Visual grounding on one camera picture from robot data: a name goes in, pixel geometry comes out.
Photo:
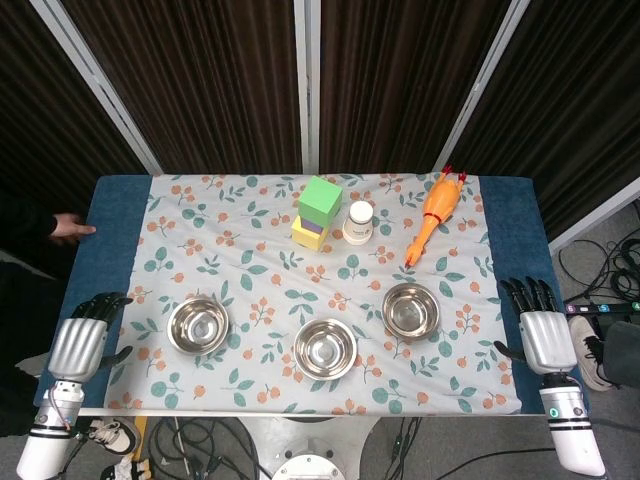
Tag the stainless steel bowl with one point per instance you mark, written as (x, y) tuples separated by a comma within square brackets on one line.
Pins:
[(325, 350), (411, 311), (198, 326)]

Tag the white paper cup stack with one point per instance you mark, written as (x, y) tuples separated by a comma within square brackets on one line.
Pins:
[(358, 225)]

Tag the white grey sneaker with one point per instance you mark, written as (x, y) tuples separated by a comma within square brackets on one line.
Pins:
[(112, 434)]

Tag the purple foam cube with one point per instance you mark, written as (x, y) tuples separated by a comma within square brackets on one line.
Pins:
[(312, 226)]

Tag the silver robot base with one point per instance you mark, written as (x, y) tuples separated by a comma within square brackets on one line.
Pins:
[(310, 460)]

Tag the dark trouser leg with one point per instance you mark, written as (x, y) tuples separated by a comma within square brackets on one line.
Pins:
[(622, 352)]

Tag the dark brown curtain panel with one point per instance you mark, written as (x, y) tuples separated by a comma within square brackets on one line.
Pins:
[(395, 85), (200, 85), (40, 110), (575, 100)]

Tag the white shoe black laces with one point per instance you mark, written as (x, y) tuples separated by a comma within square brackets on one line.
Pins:
[(590, 350)]

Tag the green foam cube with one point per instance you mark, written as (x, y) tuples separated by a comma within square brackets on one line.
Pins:
[(320, 200)]

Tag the floral white tablecloth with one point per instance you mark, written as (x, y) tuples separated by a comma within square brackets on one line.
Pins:
[(280, 290)]

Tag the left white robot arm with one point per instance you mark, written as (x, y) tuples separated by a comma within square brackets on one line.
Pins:
[(47, 430)]

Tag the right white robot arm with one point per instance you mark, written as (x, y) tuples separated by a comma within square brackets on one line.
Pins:
[(570, 430)]

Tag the bare bystander hand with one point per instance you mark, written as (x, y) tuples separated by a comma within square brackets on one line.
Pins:
[(72, 229)]

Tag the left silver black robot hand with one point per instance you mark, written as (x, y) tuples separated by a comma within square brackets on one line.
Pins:
[(77, 347)]

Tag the yellow foam cube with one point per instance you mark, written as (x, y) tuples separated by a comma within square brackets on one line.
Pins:
[(307, 240)]

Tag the white black yellow sneaker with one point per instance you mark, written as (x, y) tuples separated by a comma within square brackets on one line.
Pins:
[(125, 467)]

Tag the blue table cover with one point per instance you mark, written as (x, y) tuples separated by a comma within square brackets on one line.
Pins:
[(117, 210)]

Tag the black sleeved bystander forearm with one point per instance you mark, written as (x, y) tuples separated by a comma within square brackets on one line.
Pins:
[(25, 220)]

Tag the black power strip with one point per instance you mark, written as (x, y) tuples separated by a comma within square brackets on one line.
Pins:
[(602, 308)]

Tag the orange rubber chicken toy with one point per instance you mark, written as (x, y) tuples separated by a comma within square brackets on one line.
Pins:
[(440, 202)]

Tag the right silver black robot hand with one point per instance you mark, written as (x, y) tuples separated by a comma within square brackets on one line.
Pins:
[(546, 340)]

